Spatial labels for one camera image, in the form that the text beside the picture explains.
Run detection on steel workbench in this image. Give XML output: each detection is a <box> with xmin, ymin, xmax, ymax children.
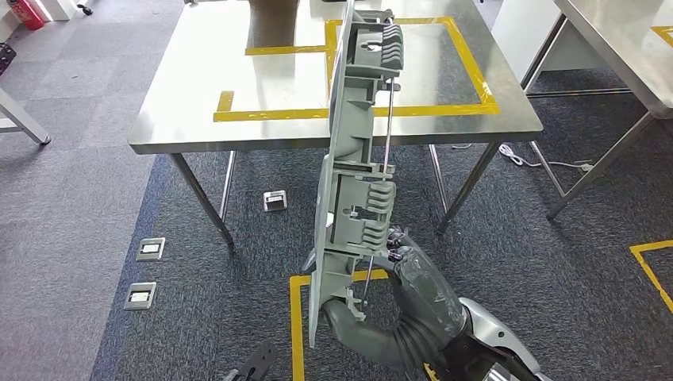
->
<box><xmin>520</xmin><ymin>0</ymin><xmax>673</xmax><ymax>222</ymax></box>
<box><xmin>127</xmin><ymin>0</ymin><xmax>544</xmax><ymax>251</ymax></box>

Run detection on black plastic crate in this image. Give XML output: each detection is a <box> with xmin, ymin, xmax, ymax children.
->
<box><xmin>0</xmin><ymin>43</ymin><xmax>17</xmax><ymax>75</ymax></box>

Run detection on white partition panel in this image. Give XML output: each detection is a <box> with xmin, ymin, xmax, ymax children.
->
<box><xmin>490</xmin><ymin>0</ymin><xmax>608</xmax><ymax>85</ymax></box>

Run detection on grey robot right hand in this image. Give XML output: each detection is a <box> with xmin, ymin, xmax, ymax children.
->
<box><xmin>321</xmin><ymin>227</ymin><xmax>469</xmax><ymax>370</ymax></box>

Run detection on steel floor socket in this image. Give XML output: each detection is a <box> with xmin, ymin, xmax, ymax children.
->
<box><xmin>263</xmin><ymin>190</ymin><xmax>289</xmax><ymax>213</ymax></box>
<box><xmin>123</xmin><ymin>282</ymin><xmax>158</xmax><ymax>311</ymax></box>
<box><xmin>135</xmin><ymin>237</ymin><xmax>166</xmax><ymax>263</ymax></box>

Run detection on red fire extinguisher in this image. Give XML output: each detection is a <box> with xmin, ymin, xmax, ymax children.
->
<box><xmin>6</xmin><ymin>0</ymin><xmax>46</xmax><ymax>32</ymax></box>

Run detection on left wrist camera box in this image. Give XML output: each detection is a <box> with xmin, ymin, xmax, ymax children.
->
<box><xmin>231</xmin><ymin>342</ymin><xmax>279</xmax><ymax>381</ymax></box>

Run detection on yellow tape square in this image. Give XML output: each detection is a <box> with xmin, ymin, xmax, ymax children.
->
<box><xmin>288</xmin><ymin>269</ymin><xmax>440</xmax><ymax>381</ymax></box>
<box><xmin>629</xmin><ymin>240</ymin><xmax>673</xmax><ymax>315</ymax></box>

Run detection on white furniture base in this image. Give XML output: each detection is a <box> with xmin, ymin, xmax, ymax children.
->
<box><xmin>39</xmin><ymin>0</ymin><xmax>80</xmax><ymax>22</ymax></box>

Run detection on grey plastic wheel cover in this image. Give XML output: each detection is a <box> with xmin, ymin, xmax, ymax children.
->
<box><xmin>303</xmin><ymin>0</ymin><xmax>406</xmax><ymax>349</ymax></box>

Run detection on yellow tape frame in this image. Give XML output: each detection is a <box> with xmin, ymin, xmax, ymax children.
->
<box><xmin>213</xmin><ymin>17</ymin><xmax>501</xmax><ymax>123</ymax></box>

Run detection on white power strip cable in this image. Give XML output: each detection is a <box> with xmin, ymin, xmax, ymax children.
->
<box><xmin>452</xmin><ymin>143</ymin><xmax>595</xmax><ymax>173</ymax></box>

